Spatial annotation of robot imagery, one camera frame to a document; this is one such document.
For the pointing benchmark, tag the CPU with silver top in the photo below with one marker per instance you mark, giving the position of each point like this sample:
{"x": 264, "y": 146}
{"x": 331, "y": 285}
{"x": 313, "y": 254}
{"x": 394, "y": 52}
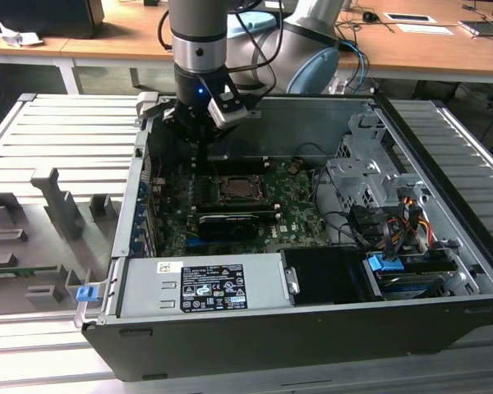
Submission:
{"x": 240, "y": 189}

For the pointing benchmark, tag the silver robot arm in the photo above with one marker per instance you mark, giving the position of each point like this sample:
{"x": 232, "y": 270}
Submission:
{"x": 197, "y": 24}

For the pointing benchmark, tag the CPU socket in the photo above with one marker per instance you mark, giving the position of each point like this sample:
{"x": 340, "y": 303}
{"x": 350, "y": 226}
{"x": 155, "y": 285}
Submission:
{"x": 217, "y": 202}

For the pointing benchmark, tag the blue expansion slot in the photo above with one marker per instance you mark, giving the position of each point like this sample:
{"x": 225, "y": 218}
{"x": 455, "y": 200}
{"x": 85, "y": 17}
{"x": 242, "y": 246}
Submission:
{"x": 193, "y": 243}

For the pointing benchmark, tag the grey case latch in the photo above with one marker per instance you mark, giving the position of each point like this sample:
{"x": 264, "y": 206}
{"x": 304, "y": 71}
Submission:
{"x": 148, "y": 104}

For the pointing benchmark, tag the silver coin cell battery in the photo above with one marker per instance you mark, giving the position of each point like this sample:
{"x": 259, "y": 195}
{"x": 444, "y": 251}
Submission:
{"x": 293, "y": 167}

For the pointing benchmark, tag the graphics card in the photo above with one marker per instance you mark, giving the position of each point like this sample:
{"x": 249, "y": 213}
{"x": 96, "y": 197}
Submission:
{"x": 230, "y": 227}

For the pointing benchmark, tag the black box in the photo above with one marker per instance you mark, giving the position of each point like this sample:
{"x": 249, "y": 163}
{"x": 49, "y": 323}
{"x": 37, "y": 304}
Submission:
{"x": 45, "y": 16}

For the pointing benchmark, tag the green motherboard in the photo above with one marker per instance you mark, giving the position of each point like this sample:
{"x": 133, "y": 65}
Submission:
{"x": 296, "y": 213}

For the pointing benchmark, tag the crumpled white paper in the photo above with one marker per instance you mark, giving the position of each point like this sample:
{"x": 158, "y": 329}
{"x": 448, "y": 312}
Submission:
{"x": 16, "y": 39}

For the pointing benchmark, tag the grey metal disk bay cage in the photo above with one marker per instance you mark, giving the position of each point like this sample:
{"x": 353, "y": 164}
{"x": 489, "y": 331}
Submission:
{"x": 353, "y": 172}

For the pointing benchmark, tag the black computer mouse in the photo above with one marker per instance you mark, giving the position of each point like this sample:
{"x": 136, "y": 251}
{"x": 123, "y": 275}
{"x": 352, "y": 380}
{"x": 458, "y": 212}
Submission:
{"x": 369, "y": 16}

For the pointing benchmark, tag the black printed label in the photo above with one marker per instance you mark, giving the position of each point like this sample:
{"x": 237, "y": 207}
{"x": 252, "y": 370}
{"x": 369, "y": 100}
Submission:
{"x": 213, "y": 287}

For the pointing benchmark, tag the grey power supply unit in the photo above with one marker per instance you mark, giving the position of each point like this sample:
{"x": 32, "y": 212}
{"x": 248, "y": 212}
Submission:
{"x": 148, "y": 287}

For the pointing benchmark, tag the grey parts rack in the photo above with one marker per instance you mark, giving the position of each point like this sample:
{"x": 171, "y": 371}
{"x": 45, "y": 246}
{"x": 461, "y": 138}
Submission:
{"x": 33, "y": 230}

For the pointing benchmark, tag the blue plastic clip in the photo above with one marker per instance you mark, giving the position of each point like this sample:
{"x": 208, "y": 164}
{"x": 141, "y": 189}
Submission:
{"x": 86, "y": 294}

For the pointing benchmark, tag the white framed tablet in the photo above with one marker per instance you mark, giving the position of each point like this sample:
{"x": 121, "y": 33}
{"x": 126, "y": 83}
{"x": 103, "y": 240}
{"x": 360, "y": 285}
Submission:
{"x": 411, "y": 17}

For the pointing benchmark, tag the white paper sheet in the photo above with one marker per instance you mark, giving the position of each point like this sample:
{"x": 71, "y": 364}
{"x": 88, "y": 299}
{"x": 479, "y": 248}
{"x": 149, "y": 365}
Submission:
{"x": 425, "y": 28}

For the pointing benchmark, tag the green RAM stick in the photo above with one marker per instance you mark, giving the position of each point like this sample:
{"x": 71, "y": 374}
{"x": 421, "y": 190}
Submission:
{"x": 20, "y": 270}

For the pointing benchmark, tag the hard disk in blue carrier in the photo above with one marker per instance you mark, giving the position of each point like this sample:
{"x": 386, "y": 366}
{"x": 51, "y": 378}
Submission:
{"x": 384, "y": 262}

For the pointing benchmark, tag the black and grey PC case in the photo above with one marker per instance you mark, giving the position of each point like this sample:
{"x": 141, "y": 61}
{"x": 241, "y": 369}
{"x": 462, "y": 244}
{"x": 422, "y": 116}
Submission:
{"x": 271, "y": 340}

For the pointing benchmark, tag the dark notebook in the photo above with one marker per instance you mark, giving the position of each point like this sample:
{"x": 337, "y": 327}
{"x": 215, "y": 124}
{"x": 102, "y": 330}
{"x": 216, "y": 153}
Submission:
{"x": 485, "y": 28}

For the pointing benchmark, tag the small silver wrist camera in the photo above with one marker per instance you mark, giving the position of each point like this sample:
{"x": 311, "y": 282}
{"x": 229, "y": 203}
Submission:
{"x": 168, "y": 114}

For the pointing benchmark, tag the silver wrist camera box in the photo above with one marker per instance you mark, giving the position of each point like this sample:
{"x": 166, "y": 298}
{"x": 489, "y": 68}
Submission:
{"x": 228, "y": 117}

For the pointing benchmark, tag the wooden desk white frame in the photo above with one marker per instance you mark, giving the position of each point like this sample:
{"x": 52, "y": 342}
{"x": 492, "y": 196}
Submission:
{"x": 415, "y": 53}
{"x": 107, "y": 37}

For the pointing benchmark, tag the black plastic duct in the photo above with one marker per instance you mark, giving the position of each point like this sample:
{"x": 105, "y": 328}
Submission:
{"x": 324, "y": 275}

